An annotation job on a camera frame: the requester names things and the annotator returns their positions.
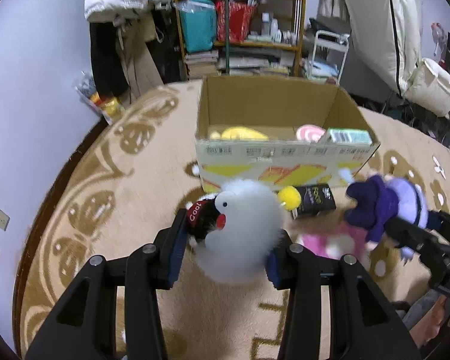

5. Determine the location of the pink bear plush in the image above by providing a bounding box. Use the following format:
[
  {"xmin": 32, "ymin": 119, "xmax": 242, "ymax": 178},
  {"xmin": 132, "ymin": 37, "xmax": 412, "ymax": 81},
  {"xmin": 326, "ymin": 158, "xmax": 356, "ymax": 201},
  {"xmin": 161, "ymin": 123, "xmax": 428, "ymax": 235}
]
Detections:
[{"xmin": 297, "ymin": 220, "xmax": 379, "ymax": 261}]

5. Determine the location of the upper wall socket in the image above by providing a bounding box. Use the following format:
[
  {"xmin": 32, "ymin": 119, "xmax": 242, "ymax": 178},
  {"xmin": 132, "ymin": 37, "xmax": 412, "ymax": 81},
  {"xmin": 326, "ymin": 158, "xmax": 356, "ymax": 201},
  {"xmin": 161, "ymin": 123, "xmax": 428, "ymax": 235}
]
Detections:
[{"xmin": 0, "ymin": 209, "xmax": 10, "ymax": 231}]

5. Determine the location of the yellow plush toy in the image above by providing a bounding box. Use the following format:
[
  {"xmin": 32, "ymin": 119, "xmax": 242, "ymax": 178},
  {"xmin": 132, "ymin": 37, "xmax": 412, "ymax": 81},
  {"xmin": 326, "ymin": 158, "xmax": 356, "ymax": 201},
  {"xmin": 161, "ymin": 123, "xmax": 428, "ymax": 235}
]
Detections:
[{"xmin": 209, "ymin": 126, "xmax": 269, "ymax": 141}]

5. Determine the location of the cardboard box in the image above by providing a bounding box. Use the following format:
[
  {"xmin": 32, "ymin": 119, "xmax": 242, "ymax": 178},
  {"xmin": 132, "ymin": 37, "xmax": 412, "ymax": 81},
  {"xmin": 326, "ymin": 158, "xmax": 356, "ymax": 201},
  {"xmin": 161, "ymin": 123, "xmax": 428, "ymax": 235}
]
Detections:
[{"xmin": 195, "ymin": 76, "xmax": 380, "ymax": 193}]

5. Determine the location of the white utility cart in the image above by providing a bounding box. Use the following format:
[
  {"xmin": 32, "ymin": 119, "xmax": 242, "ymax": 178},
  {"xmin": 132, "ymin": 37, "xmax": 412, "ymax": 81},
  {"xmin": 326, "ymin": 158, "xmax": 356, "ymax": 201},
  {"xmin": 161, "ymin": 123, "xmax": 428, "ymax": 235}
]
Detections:
[{"xmin": 304, "ymin": 30, "xmax": 350, "ymax": 85}]

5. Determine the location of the teal bag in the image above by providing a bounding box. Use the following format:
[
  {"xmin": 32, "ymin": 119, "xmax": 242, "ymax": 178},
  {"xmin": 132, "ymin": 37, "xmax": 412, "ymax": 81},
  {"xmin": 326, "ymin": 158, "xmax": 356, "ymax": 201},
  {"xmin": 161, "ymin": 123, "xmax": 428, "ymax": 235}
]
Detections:
[{"xmin": 175, "ymin": 0, "xmax": 217, "ymax": 53}]

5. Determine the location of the green tissue pack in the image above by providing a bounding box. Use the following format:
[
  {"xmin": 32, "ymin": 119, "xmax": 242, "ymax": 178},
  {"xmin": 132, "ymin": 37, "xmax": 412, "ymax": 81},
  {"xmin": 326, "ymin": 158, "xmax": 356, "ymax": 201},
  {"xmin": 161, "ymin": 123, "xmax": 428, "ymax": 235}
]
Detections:
[{"xmin": 321, "ymin": 128, "xmax": 373, "ymax": 146}]

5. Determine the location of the cream cushion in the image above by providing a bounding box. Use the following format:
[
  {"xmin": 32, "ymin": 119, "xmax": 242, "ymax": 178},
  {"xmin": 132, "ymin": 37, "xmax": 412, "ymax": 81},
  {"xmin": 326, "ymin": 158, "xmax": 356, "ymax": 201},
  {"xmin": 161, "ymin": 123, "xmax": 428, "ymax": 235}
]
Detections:
[{"xmin": 405, "ymin": 58, "xmax": 450, "ymax": 117}]

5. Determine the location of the beige hanging coat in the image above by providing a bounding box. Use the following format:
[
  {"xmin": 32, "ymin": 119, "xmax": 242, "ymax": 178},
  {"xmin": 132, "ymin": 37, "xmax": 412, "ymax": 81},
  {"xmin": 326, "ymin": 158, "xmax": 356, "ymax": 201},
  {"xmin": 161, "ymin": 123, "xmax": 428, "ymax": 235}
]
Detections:
[{"xmin": 117, "ymin": 15, "xmax": 163, "ymax": 107}]

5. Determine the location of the purple doll plush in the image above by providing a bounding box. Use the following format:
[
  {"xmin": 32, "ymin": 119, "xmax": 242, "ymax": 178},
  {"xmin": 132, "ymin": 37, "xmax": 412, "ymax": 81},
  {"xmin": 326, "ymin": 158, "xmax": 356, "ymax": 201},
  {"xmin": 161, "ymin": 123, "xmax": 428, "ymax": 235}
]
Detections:
[{"xmin": 344, "ymin": 174, "xmax": 429, "ymax": 251}]

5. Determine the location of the green pole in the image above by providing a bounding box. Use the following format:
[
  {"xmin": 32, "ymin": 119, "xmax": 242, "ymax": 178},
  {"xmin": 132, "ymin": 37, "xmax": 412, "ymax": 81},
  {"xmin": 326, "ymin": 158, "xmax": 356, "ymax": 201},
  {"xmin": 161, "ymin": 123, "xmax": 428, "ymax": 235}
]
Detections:
[{"xmin": 224, "ymin": 0, "xmax": 230, "ymax": 75}]

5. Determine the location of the pink swirl plush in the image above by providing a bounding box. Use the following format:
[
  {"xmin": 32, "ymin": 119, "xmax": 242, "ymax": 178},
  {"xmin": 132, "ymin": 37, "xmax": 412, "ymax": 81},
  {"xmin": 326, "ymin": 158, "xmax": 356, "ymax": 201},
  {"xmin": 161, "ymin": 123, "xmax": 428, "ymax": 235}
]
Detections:
[{"xmin": 296, "ymin": 124, "xmax": 326, "ymax": 142}]

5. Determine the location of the wooden bookshelf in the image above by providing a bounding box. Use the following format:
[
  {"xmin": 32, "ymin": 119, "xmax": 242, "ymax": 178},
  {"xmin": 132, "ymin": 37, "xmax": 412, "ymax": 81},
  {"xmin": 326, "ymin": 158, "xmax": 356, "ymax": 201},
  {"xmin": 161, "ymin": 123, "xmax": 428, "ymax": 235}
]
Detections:
[{"xmin": 172, "ymin": 0, "xmax": 306, "ymax": 79}]

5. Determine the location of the right hand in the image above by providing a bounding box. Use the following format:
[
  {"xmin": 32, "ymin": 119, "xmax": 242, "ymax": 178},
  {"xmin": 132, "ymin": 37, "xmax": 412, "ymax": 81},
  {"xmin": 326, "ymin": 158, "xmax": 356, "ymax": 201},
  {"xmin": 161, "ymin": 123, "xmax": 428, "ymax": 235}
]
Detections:
[{"xmin": 403, "ymin": 291, "xmax": 450, "ymax": 348}]

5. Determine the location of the snack bag on floor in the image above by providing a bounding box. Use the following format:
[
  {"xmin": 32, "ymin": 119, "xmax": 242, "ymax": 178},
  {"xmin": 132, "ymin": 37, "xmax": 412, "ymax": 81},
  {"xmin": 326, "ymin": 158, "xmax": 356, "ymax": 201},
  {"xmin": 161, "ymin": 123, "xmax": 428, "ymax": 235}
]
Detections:
[{"xmin": 74, "ymin": 72, "xmax": 125, "ymax": 125}]

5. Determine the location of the white chick plush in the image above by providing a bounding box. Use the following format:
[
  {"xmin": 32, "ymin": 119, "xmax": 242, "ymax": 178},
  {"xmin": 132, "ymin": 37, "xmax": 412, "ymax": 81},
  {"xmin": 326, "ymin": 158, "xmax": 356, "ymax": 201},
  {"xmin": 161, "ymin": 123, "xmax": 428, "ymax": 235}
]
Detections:
[{"xmin": 186, "ymin": 179, "xmax": 302, "ymax": 284}]

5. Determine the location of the book pile right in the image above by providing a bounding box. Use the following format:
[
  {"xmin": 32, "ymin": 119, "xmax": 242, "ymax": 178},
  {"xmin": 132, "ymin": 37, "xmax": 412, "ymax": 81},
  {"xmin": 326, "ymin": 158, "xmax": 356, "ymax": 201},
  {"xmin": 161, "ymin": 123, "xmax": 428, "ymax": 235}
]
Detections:
[{"xmin": 216, "ymin": 47, "xmax": 296, "ymax": 77}]

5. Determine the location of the black face box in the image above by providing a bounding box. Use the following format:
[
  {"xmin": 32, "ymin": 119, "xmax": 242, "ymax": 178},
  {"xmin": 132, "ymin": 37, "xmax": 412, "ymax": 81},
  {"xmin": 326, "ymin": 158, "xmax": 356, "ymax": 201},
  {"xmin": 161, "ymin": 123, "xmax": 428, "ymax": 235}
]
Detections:
[{"xmin": 291, "ymin": 184, "xmax": 337, "ymax": 220}]

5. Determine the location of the book stack left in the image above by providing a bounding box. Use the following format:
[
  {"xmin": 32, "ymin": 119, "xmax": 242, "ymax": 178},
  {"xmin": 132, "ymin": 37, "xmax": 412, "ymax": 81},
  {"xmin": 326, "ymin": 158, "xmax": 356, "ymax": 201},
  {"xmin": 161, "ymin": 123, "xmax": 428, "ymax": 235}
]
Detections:
[{"xmin": 184, "ymin": 49, "xmax": 219, "ymax": 80}]

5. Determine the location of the red gift bag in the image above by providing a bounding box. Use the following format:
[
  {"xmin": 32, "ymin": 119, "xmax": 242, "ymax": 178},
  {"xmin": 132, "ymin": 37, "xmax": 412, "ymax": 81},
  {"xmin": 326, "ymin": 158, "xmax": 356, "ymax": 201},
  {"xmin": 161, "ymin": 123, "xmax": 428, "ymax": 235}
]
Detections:
[{"xmin": 215, "ymin": 0, "xmax": 257, "ymax": 43}]

